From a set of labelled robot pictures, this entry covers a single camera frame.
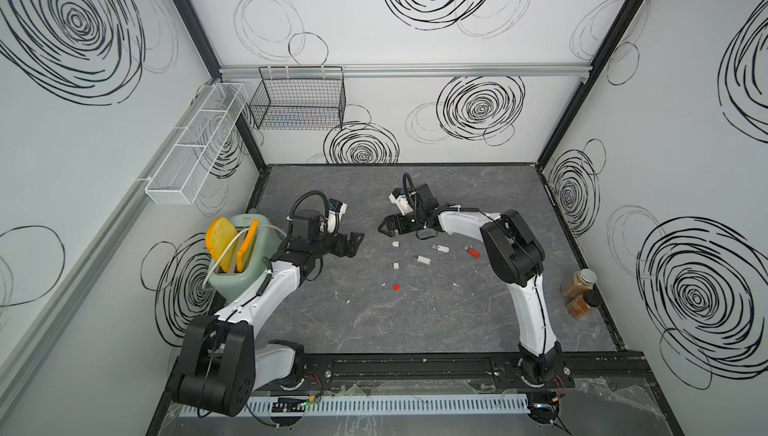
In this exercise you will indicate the red black usb drive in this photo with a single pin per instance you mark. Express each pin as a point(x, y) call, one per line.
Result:
point(473, 252)

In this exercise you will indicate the black wire basket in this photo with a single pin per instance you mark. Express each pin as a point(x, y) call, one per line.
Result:
point(299, 98)

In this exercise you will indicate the green toaster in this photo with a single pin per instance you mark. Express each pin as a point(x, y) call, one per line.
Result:
point(238, 247)

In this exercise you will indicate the dark orange spice jar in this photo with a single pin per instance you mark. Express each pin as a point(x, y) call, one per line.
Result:
point(584, 304)

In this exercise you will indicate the orange toast slice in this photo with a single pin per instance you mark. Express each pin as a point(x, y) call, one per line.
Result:
point(245, 251)

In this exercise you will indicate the light spice jar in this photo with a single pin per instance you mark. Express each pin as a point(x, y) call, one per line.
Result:
point(578, 283)

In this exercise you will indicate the white wire shelf basket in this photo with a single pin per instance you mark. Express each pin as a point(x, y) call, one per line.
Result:
point(203, 135)

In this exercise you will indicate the grey slotted cable duct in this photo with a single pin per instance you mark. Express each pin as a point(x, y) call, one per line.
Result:
point(396, 405)

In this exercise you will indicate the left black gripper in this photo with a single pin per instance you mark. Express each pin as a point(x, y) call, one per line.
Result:
point(351, 244)

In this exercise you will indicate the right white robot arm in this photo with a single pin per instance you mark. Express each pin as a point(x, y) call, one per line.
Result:
point(514, 253)

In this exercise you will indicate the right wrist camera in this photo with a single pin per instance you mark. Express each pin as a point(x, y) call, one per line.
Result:
point(399, 198)

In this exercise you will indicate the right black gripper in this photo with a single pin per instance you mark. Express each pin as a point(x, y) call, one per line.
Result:
point(391, 227)

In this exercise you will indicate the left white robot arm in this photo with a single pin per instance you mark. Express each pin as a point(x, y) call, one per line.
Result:
point(219, 365)

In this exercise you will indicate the round yellow toast slice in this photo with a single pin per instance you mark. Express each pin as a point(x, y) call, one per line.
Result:
point(220, 240)

